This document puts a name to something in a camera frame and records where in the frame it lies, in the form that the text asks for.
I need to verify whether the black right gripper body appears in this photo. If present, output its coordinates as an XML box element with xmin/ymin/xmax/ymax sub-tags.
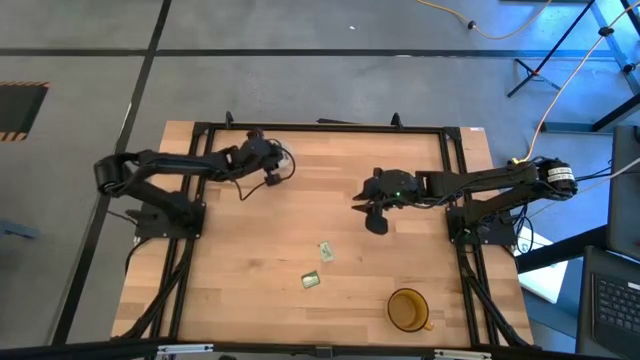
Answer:
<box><xmin>372</xmin><ymin>168</ymin><xmax>421</xmax><ymax>206</ymax></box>

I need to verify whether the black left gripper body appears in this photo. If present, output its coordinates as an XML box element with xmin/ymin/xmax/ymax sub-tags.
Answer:
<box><xmin>222</xmin><ymin>128</ymin><xmax>284</xmax><ymax>181</ymax></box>

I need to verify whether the amber glass cup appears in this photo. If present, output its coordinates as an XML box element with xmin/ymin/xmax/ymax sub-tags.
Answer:
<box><xmin>385</xmin><ymin>287</ymin><xmax>435</xmax><ymax>334</ymax></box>

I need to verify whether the black diagonal bar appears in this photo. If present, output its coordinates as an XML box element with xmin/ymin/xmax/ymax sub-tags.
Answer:
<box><xmin>514</xmin><ymin>224</ymin><xmax>609</xmax><ymax>275</ymax></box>

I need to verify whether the white paper sheet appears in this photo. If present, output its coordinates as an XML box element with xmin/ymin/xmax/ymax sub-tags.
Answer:
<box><xmin>513</xmin><ymin>225</ymin><xmax>571</xmax><ymax>305</ymax></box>

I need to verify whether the grey case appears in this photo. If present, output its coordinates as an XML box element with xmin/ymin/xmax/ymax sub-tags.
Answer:
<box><xmin>606</xmin><ymin>124</ymin><xmax>640</xmax><ymax>261</ymax></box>

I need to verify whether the black tripod stand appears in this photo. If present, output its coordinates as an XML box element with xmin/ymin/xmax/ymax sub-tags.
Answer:
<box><xmin>507</xmin><ymin>0</ymin><xmax>640</xmax><ymax>134</ymax></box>

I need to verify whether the black hazard-striped hatch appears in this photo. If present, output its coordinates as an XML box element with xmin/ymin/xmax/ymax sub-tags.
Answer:
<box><xmin>0</xmin><ymin>80</ymin><xmax>51</xmax><ymax>142</ymax></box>

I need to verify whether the black crossbar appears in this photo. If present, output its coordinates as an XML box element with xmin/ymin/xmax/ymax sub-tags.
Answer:
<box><xmin>0</xmin><ymin>338</ymin><xmax>640</xmax><ymax>360</ymax></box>

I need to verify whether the dark laptop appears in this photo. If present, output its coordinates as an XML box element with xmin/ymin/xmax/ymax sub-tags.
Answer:
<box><xmin>575</xmin><ymin>244</ymin><xmax>640</xmax><ymax>360</ymax></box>

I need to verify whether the grey-blue object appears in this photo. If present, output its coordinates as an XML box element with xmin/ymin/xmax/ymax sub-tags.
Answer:
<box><xmin>0</xmin><ymin>217</ymin><xmax>41</xmax><ymax>241</ymax></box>

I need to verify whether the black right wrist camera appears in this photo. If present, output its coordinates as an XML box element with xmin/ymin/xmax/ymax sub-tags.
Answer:
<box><xmin>363</xmin><ymin>205</ymin><xmax>390</xmax><ymax>236</ymax></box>

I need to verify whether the black left camera cable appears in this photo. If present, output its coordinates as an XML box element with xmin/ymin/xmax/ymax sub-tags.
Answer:
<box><xmin>233</xmin><ymin>139</ymin><xmax>297</xmax><ymax>202</ymax></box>

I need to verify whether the black aluminium table frame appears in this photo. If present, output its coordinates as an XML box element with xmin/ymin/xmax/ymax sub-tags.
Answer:
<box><xmin>112</xmin><ymin>121</ymin><xmax>534</xmax><ymax>349</ymax></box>

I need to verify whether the black cable bundle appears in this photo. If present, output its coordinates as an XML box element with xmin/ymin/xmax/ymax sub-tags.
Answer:
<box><xmin>119</xmin><ymin>238</ymin><xmax>196</xmax><ymax>341</ymax></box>
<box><xmin>457</xmin><ymin>243</ymin><xmax>531</xmax><ymax>348</ymax></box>

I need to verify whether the orange cable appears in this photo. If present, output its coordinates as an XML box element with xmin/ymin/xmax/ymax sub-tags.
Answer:
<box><xmin>519</xmin><ymin>0</ymin><xmax>640</xmax><ymax>164</ymax></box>

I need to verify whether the yellow extension cable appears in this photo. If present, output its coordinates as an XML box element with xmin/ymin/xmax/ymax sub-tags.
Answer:
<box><xmin>416</xmin><ymin>0</ymin><xmax>554</xmax><ymax>41</ymax></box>

